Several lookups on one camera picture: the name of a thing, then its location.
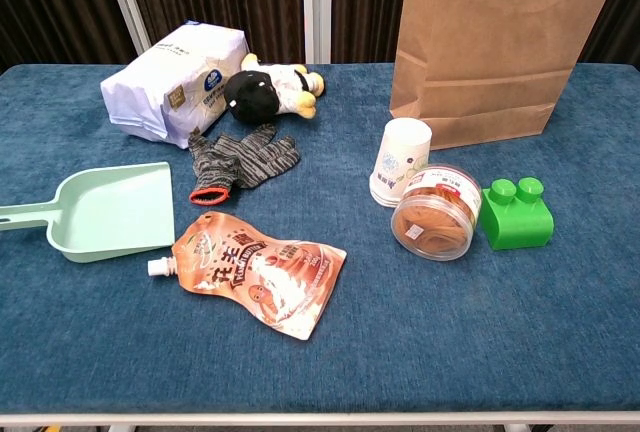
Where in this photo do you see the clear round plastic jar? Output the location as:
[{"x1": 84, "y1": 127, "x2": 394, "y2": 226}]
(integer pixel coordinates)
[{"x1": 390, "y1": 163, "x2": 484, "y2": 261}]

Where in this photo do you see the green toy building block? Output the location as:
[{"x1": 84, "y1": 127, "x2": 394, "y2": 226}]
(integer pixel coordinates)
[{"x1": 479, "y1": 176, "x2": 556, "y2": 252}]

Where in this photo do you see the stack of white paper cups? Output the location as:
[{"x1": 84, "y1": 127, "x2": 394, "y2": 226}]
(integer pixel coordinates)
[{"x1": 369, "y1": 117, "x2": 433, "y2": 210}]

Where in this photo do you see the grey striped knit glove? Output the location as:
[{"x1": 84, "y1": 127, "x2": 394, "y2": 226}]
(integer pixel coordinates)
[{"x1": 187, "y1": 123, "x2": 302, "y2": 205}]

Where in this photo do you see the orange peanut butter pouch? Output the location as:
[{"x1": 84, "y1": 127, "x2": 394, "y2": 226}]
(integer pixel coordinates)
[{"x1": 146, "y1": 211, "x2": 348, "y2": 342}]

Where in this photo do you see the black and white plush toy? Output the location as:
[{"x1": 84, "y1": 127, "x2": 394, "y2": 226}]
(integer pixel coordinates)
[{"x1": 222, "y1": 52, "x2": 326, "y2": 126}]

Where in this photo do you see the blue table cloth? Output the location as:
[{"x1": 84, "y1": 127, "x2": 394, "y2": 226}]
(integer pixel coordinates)
[{"x1": 0, "y1": 62, "x2": 640, "y2": 414}]

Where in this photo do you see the white tissue paper pack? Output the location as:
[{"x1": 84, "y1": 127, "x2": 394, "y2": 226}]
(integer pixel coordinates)
[{"x1": 99, "y1": 20, "x2": 251, "y2": 150}]

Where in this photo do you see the mint green plastic dustpan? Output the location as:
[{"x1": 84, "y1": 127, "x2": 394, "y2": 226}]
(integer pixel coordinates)
[{"x1": 0, "y1": 161, "x2": 176, "y2": 264}]

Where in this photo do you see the brown paper bag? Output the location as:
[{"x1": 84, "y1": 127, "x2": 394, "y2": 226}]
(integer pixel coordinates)
[{"x1": 388, "y1": 0, "x2": 631, "y2": 152}]

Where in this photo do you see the upright white frame post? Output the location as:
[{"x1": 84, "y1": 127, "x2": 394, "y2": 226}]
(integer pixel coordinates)
[{"x1": 301, "y1": 0, "x2": 333, "y2": 65}]

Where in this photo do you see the white table frame edge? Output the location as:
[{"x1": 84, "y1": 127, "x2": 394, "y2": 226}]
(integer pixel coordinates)
[{"x1": 0, "y1": 411, "x2": 640, "y2": 432}]

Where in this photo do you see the slanted white frame post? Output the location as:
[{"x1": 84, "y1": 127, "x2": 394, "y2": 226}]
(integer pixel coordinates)
[{"x1": 98, "y1": 0, "x2": 153, "y2": 57}]

